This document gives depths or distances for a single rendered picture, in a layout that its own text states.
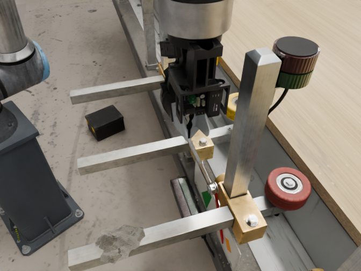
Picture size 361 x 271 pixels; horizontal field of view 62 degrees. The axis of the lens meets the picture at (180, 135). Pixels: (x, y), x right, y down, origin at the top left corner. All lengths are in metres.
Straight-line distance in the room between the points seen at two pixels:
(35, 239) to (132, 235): 1.11
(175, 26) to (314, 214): 0.57
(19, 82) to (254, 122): 0.90
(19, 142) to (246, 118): 0.93
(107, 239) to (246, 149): 0.28
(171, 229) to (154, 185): 1.13
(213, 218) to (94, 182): 1.25
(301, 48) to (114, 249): 0.43
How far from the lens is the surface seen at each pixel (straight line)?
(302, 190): 0.60
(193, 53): 0.36
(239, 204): 0.60
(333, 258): 0.79
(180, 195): 0.80
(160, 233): 0.57
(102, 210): 1.65
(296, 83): 0.43
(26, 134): 1.23
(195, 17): 0.35
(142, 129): 2.00
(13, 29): 1.09
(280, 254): 0.85
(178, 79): 0.41
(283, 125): 0.72
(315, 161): 0.67
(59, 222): 1.64
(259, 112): 0.45
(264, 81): 0.42
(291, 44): 0.44
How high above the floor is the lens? 1.36
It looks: 45 degrees down
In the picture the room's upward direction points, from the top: straight up
